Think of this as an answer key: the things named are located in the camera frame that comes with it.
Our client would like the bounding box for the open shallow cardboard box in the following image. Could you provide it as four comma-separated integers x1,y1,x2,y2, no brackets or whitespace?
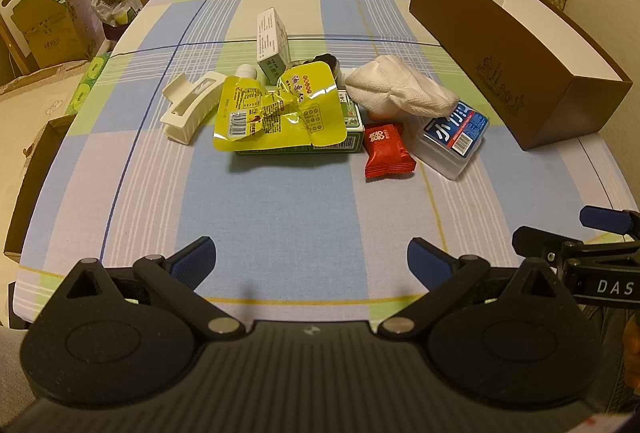
4,115,77,265

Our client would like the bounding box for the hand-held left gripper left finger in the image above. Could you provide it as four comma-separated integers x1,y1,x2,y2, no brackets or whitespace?
59,236,247,342

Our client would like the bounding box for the yellow spout pouch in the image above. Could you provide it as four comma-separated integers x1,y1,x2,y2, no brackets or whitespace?
213,64,350,153

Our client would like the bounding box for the green and white carton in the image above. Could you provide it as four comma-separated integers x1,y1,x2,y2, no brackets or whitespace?
234,90,366,157

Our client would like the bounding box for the green tissue pack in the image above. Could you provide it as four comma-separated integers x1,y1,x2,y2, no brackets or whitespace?
69,54,109,114

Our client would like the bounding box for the white hair claw clip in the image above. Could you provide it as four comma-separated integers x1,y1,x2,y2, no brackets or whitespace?
159,71,229,146

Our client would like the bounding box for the dark small object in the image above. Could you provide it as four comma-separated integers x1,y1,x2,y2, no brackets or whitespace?
299,54,341,84

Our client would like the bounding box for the plaid tablecloth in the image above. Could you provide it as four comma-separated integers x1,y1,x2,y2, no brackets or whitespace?
10,0,640,329

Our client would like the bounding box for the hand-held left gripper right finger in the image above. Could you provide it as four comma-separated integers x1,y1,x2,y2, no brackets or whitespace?
377,238,568,340

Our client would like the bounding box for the clear blue-label floss box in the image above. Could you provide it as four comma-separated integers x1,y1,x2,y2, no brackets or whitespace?
409,100,490,182

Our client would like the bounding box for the brown cardboard box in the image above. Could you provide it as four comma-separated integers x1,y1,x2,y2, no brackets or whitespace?
409,0,634,152

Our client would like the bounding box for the red candy packet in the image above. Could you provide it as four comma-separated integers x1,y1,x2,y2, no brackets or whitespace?
363,122,417,180

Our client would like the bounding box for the brown cardboard carton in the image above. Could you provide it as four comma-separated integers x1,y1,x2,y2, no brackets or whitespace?
10,4,97,72

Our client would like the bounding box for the white medicine box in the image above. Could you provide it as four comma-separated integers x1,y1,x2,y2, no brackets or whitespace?
256,7,291,82

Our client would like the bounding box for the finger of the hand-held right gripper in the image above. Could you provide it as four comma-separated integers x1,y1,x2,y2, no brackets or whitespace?
512,225,572,264
579,206,640,235

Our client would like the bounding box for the white cloth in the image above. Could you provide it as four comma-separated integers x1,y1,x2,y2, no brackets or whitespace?
344,55,460,119

